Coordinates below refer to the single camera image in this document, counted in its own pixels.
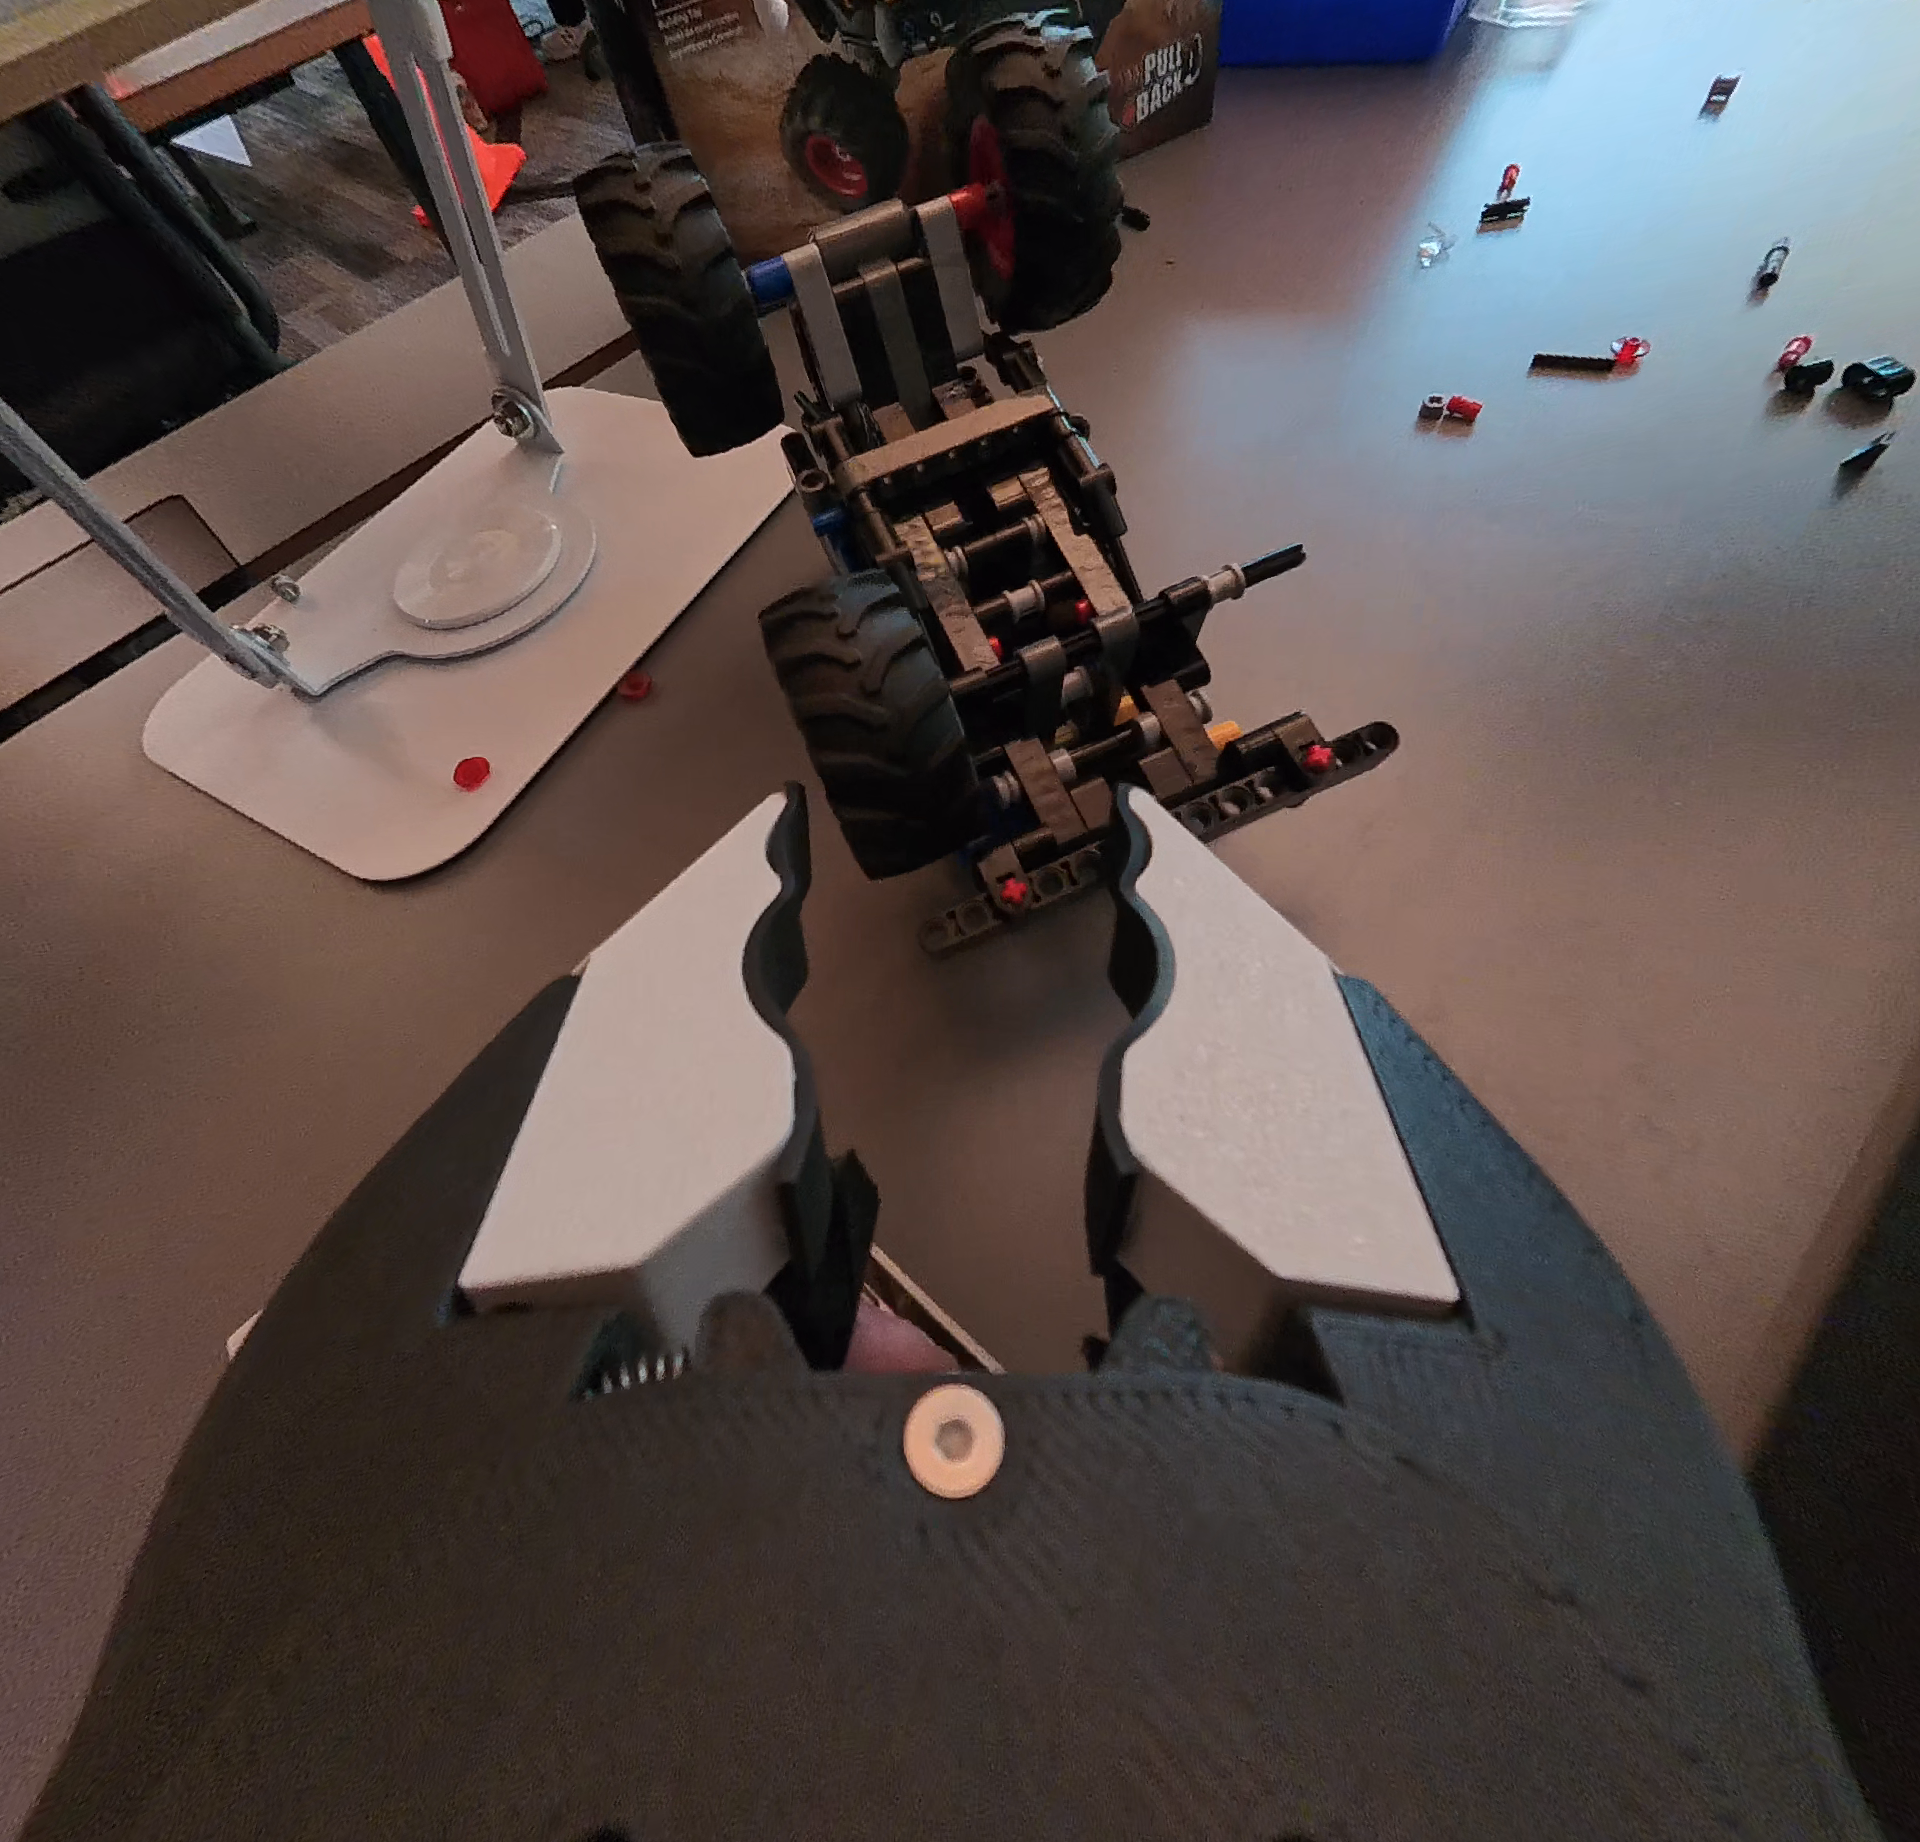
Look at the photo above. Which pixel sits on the light wooden table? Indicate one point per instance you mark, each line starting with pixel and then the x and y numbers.
pixel 150 12

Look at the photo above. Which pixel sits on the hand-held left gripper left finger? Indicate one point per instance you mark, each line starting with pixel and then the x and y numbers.
pixel 645 1123

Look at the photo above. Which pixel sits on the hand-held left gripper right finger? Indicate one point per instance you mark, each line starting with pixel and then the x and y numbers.
pixel 1276 1123

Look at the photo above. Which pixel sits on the short dark toy axle pin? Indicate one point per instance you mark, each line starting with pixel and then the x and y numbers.
pixel 1773 265

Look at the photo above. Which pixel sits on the grey desk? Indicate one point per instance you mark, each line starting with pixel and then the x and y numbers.
pixel 1501 823

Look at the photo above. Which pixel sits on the bright orange object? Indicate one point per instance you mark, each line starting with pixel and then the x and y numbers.
pixel 481 87

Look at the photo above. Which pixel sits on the Lego monster truck model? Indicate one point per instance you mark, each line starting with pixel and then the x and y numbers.
pixel 961 479

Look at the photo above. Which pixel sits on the long black toy axle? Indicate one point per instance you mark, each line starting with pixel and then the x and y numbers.
pixel 1271 563

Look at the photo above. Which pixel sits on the short black toy connector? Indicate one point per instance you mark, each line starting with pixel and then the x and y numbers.
pixel 1505 210

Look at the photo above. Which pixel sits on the small black toy piece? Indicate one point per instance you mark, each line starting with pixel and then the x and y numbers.
pixel 1866 451
pixel 1720 92

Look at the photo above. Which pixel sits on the small black toy connector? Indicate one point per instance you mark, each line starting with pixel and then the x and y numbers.
pixel 1806 373
pixel 1878 375

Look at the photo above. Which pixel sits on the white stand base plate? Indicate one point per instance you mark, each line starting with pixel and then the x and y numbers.
pixel 630 494

